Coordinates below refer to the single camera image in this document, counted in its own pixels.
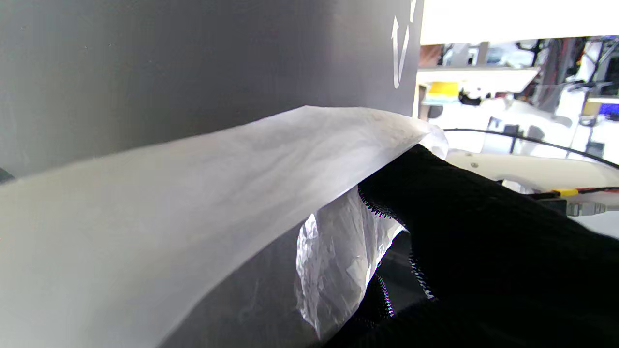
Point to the grey plastic waste bin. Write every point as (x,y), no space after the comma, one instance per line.
(193,63)

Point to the white translucent garbage bag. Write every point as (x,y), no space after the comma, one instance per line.
(169,208)

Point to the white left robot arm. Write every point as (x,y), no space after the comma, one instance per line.
(532,170)

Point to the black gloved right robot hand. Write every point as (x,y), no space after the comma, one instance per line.
(483,270)

